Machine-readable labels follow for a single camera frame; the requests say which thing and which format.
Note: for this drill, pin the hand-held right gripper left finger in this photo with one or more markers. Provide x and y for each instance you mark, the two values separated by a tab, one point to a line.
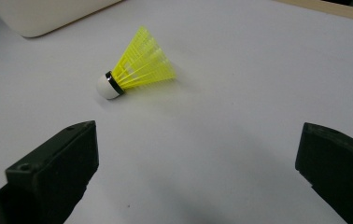
53	174

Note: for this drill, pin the yellow plastic shuttlecock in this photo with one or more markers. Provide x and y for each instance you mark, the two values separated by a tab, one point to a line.
106	87

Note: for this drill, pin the light wooden board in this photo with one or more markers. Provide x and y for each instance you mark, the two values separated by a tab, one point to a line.
336	7

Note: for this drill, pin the white plastic storage bin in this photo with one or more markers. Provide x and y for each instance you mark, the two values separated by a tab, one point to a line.
40	15

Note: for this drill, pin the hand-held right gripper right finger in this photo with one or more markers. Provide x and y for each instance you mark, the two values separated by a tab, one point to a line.
339	168

